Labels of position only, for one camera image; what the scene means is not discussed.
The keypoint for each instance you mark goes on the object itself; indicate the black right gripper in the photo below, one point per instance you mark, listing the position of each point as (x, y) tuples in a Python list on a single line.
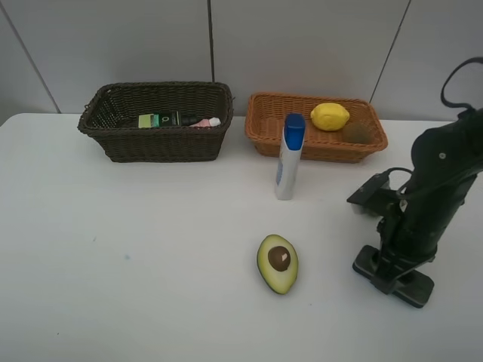
[(396, 235)]

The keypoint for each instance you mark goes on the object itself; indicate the dark felt board eraser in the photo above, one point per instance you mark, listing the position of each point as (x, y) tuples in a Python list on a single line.
[(415, 290)]

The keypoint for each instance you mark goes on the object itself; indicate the brown kiwi fruit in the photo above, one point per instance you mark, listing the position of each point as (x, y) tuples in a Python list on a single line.
[(356, 133)]

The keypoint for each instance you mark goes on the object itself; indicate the halved avocado with pit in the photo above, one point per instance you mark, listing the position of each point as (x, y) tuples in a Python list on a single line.
[(278, 263)]

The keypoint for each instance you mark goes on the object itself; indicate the yellow lemon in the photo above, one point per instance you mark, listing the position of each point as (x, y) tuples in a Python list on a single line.
[(329, 116)]

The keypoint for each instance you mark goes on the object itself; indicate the white bottle blue cap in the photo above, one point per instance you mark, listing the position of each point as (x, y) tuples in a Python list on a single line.
[(292, 139)]

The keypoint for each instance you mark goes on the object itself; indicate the pink bottle white cap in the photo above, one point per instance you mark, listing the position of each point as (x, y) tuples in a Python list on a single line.
[(207, 122)]

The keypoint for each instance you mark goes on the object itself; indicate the dark green pump bottle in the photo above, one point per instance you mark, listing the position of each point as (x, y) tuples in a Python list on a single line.
[(166, 119)]

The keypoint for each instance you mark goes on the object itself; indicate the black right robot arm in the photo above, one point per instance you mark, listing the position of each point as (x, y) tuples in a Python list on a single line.
[(446, 162)]

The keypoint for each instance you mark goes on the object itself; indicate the orange wicker basket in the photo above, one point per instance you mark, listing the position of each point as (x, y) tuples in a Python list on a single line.
[(265, 120)]

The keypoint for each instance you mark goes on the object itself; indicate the dark brown wicker basket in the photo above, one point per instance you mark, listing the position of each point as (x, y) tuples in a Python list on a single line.
[(111, 118)]

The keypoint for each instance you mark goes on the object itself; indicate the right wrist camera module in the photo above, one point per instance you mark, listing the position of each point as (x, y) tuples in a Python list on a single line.
[(376, 198)]

